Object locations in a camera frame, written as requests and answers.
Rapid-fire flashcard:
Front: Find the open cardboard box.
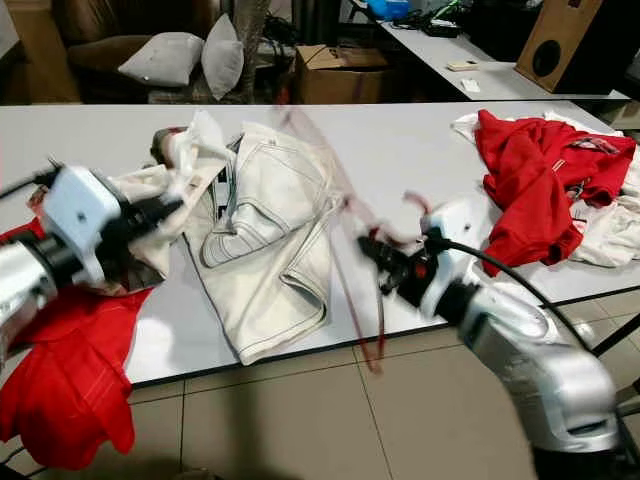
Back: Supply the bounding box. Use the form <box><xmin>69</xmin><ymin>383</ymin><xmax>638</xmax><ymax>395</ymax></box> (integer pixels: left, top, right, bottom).
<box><xmin>293</xmin><ymin>43</ymin><xmax>391</xmax><ymax>105</ymax></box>

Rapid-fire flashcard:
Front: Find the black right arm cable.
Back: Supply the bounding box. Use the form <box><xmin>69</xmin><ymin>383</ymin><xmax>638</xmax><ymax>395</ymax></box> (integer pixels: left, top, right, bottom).
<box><xmin>425</xmin><ymin>235</ymin><xmax>598</xmax><ymax>353</ymax></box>

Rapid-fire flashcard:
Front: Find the red shirt white stitching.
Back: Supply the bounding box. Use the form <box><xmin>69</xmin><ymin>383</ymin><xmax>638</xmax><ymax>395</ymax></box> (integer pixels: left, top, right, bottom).
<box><xmin>0</xmin><ymin>222</ymin><xmax>146</xmax><ymax>471</ymax></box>

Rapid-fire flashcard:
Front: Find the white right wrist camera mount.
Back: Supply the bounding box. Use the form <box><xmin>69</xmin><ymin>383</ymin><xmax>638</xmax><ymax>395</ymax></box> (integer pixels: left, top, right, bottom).
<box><xmin>420</xmin><ymin>195</ymin><xmax>488</xmax><ymax>321</ymax></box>

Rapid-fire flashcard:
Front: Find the red plastic hanger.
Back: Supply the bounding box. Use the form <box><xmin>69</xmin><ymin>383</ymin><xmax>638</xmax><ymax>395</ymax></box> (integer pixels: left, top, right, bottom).
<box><xmin>275</xmin><ymin>100</ymin><xmax>439</xmax><ymax>376</ymax></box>

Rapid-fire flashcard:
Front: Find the red shirt with print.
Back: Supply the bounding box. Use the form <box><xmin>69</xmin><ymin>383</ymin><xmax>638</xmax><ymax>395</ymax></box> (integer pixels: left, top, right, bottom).
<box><xmin>473</xmin><ymin>108</ymin><xmax>638</xmax><ymax>276</ymax></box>

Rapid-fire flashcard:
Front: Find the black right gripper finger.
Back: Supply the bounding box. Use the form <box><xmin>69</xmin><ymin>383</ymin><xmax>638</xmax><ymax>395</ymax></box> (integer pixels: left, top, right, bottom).
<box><xmin>357</xmin><ymin>236</ymin><xmax>411</xmax><ymax>265</ymax></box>
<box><xmin>360</xmin><ymin>247</ymin><xmax>401</xmax><ymax>279</ymax></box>

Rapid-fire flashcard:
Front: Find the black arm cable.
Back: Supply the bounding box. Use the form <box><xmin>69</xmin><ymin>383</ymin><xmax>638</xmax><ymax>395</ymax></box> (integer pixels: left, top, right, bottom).
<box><xmin>425</xmin><ymin>235</ymin><xmax>598</xmax><ymax>353</ymax></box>
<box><xmin>0</xmin><ymin>160</ymin><xmax>63</xmax><ymax>199</ymax></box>

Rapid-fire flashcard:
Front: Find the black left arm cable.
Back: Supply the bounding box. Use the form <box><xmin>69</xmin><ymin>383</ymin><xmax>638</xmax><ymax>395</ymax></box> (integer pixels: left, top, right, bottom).
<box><xmin>0</xmin><ymin>160</ymin><xmax>63</xmax><ymax>199</ymax></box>

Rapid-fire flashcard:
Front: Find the brown wooden cabinet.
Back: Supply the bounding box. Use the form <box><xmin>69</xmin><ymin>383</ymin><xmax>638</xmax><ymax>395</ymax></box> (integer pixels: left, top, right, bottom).
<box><xmin>3</xmin><ymin>38</ymin><xmax>81</xmax><ymax>105</ymax></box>

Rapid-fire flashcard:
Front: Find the blue plastic object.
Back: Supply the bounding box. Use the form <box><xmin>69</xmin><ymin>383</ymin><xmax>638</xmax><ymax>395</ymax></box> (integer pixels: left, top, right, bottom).
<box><xmin>365</xmin><ymin>0</ymin><xmax>411</xmax><ymax>21</ymax></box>

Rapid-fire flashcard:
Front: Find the wooden speaker box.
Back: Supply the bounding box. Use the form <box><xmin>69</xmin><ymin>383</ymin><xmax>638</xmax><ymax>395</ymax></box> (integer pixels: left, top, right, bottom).
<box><xmin>515</xmin><ymin>0</ymin><xmax>611</xmax><ymax>94</ymax></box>

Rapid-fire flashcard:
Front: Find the brown sofa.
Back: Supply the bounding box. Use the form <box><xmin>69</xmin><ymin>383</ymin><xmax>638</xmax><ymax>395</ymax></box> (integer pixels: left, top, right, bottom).
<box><xmin>50</xmin><ymin>0</ymin><xmax>231</xmax><ymax>103</ymax></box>

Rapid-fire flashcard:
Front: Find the grey pillow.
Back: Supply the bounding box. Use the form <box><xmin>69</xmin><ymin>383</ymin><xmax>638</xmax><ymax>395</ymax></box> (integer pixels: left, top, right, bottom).
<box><xmin>117</xmin><ymin>32</ymin><xmax>206</xmax><ymax>89</ymax></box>
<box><xmin>200</xmin><ymin>12</ymin><xmax>246</xmax><ymax>101</ymax></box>

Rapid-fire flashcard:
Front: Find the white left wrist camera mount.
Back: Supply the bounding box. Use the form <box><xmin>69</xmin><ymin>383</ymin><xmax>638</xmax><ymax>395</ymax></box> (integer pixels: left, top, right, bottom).
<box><xmin>43</xmin><ymin>165</ymin><xmax>136</xmax><ymax>286</ymax></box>

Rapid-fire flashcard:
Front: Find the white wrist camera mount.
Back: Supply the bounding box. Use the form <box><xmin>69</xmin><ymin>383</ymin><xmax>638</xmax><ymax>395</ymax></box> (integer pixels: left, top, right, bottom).
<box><xmin>420</xmin><ymin>195</ymin><xmax>488</xmax><ymax>321</ymax></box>
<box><xmin>43</xmin><ymin>165</ymin><xmax>136</xmax><ymax>286</ymax></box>

